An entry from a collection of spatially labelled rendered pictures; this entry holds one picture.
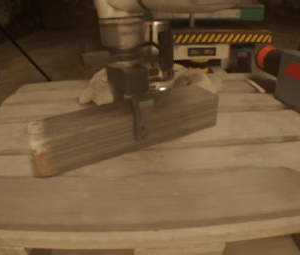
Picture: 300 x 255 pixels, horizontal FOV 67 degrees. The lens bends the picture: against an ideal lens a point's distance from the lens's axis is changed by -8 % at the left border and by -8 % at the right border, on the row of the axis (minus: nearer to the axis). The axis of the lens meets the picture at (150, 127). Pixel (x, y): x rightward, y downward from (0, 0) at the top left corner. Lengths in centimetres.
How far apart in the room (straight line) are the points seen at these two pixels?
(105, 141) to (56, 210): 18
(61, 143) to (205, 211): 29
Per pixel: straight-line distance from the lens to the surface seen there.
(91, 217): 40
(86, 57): 48
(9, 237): 45
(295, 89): 82
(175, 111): 56
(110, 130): 51
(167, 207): 40
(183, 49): 109
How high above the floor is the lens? 46
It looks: 29 degrees down
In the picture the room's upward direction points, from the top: 3 degrees counter-clockwise
